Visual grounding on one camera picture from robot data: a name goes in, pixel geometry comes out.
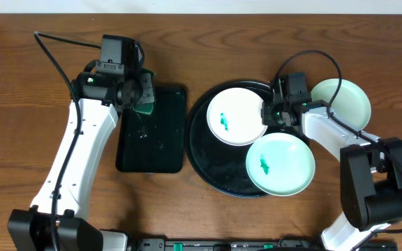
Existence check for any white plate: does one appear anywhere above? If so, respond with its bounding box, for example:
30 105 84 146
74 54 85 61
206 87 267 146

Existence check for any green sponge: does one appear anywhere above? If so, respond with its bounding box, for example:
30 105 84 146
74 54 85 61
133 68 155 115

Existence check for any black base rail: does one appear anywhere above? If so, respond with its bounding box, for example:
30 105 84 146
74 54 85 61
127 236 397 251

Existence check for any black round tray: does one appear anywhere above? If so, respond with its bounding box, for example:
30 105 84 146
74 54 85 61
184 79 310 199

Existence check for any light green plate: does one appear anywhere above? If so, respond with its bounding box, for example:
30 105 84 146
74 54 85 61
311 78 371 130
245 132 315 197

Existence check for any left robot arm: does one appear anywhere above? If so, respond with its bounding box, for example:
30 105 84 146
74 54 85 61
8 68 155 250

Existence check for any black rectangular tray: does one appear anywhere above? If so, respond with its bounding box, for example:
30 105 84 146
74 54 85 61
115 85 187 174

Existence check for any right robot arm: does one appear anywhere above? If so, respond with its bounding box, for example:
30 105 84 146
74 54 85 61
262 100 402 250

